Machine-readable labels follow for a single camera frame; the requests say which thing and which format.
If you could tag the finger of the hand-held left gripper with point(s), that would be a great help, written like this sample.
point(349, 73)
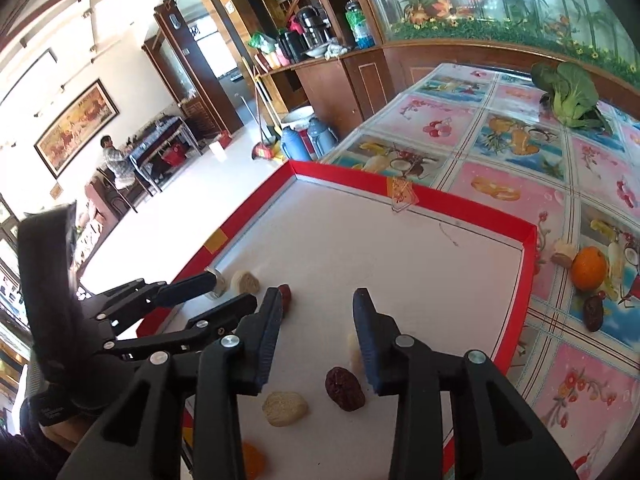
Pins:
point(225, 312)
point(192, 286)

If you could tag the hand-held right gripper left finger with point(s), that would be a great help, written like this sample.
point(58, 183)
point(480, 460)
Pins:
point(265, 340)

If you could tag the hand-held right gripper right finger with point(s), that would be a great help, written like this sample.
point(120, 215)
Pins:
point(367, 340)

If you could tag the beige walnut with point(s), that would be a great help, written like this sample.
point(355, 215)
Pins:
point(245, 281)
point(285, 408)

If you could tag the dried red date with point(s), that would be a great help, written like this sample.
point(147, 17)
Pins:
point(344, 389)
point(594, 312)
point(285, 297)

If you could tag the red cardboard box lid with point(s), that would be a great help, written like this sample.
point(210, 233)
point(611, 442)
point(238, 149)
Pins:
point(375, 240)

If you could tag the orange dried fruit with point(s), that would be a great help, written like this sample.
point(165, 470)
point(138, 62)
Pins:
point(252, 457)

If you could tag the person's left forearm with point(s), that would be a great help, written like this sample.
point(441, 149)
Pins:
point(25, 452)

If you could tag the red bucket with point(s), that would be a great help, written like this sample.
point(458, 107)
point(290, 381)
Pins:
point(173, 154)

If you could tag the broom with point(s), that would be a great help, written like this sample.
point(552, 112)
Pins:
point(264, 149)

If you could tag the blue thermos flask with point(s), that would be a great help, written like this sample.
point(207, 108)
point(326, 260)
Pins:
point(295, 143)

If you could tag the blue thermos flasks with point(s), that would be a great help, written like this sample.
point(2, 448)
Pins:
point(321, 136)

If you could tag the white basin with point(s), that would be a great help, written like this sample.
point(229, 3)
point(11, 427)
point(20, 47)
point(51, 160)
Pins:
point(297, 116)

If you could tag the large orange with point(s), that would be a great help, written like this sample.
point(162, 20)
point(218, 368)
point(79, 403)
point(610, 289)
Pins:
point(589, 268)

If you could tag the wooden sideboard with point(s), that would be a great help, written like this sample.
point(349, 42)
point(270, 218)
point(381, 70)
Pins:
point(340, 80)

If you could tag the green plastic bag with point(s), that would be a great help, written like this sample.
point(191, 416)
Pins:
point(260, 41)

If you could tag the black thermos jug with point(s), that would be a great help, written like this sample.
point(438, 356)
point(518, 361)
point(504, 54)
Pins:
point(312, 25)

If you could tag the green plastic water bottle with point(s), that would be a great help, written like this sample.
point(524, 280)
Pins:
point(359, 25)

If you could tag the green bok choy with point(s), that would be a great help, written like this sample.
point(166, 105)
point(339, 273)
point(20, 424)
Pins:
point(570, 92)

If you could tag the metal frame table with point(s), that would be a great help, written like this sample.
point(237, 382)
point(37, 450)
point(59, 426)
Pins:
point(160, 132)

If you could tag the framed wall painting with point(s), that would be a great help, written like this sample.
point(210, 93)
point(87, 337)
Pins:
point(75, 125)

